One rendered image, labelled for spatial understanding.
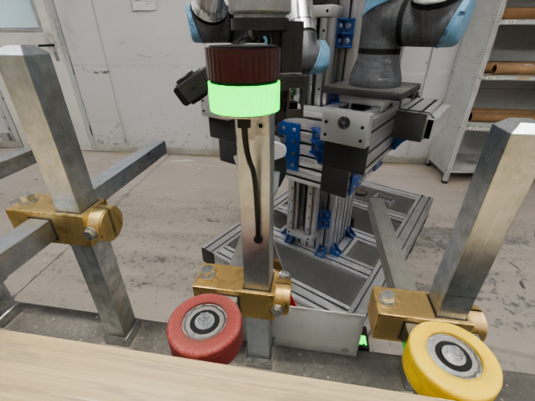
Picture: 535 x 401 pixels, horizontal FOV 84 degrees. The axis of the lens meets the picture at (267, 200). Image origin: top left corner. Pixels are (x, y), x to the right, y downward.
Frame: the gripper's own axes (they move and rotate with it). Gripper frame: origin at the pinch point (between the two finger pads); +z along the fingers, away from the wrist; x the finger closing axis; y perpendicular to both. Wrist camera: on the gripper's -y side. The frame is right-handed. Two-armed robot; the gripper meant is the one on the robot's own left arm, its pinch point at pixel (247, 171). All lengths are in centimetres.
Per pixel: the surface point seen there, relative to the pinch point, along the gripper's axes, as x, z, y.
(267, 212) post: -13.1, -0.4, 0.5
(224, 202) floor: 166, 99, 0
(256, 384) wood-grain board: -26.6, 9.1, -3.3
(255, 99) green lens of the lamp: -18.3, -14.0, -1.5
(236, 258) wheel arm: -4.5, 13.1, -2.9
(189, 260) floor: 101, 99, -25
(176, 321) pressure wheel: -18.8, 8.4, -10.7
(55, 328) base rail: 1.5, 29.0, -36.7
